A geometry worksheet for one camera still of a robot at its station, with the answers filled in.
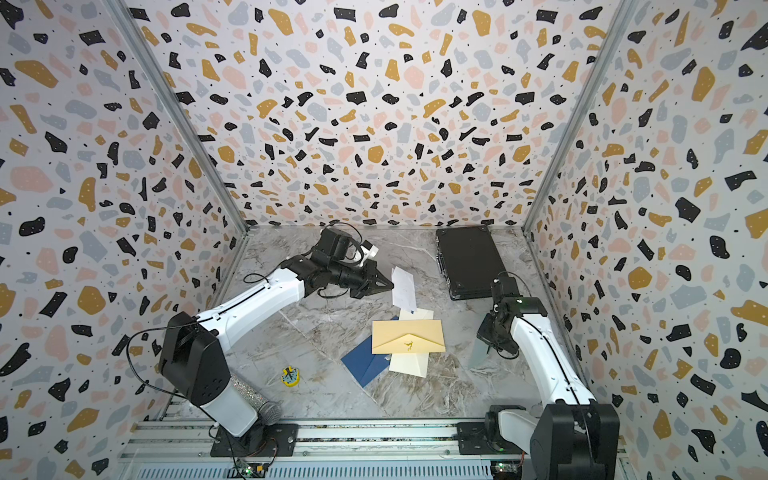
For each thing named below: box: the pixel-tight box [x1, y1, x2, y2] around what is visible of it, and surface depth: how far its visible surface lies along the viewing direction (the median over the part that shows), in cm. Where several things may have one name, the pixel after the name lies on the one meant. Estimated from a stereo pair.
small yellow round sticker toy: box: [280, 366, 301, 388], surface depth 85 cm
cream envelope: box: [389, 308, 434, 378], surface depth 89 cm
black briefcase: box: [436, 226, 508, 301], surface depth 112 cm
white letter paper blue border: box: [391, 266, 417, 314], surface depth 84 cm
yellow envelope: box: [372, 319, 446, 355], surface depth 92 cm
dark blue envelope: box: [341, 335, 391, 388], surface depth 87 cm
